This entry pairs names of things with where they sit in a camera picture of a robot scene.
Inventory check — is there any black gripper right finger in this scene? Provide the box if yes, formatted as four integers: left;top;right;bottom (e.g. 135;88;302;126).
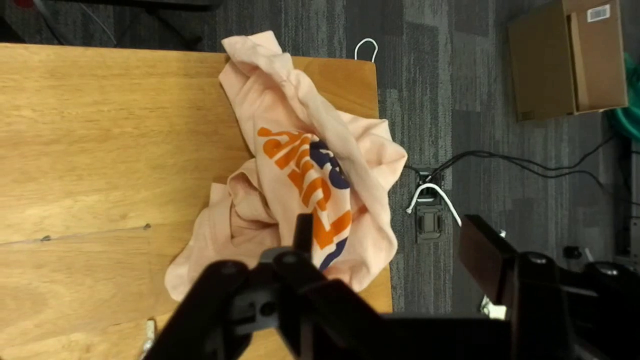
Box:
458;212;640;360

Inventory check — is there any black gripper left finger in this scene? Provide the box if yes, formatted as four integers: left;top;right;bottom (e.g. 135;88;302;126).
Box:
142;212;429;360

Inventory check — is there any peach shirt with orange print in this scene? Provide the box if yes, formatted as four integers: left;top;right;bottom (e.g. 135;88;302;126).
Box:
165;29;410;307

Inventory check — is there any black power strip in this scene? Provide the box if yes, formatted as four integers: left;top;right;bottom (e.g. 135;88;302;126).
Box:
414;168;446;242

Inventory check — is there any small brown cardboard box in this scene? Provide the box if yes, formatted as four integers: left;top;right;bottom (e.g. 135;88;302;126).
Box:
509;0;631;125

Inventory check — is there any black floor cable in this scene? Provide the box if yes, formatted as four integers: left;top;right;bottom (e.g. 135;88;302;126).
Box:
406;133;628;203

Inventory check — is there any white floor cable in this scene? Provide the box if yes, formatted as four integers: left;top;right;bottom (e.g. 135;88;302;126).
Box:
405;183;465;228

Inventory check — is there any white wire loop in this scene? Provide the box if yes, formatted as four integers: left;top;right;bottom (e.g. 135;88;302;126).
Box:
353;36;380;65

